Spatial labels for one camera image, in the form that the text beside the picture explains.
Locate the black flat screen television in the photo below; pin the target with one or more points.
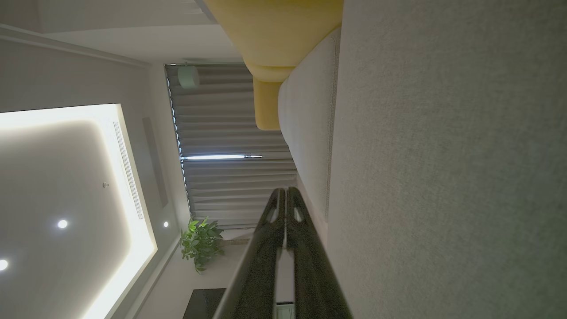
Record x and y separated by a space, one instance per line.
203 305

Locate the grey sofa cushion with piping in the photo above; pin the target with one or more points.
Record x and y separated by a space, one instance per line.
310 110

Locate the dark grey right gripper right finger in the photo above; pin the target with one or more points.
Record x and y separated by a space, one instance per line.
316 288

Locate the bright window strip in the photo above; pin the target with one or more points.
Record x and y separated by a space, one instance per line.
217 157

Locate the green leafy plant with trunk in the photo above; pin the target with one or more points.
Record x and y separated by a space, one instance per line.
199 243

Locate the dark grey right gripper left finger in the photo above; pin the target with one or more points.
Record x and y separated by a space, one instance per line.
257 283

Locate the large grey sofa seat cushion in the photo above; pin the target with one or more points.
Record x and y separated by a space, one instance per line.
443 177

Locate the white round ceiling device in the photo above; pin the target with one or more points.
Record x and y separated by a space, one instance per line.
188 77

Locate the long white ceiling air vent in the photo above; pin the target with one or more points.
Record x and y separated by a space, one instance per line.
128 170

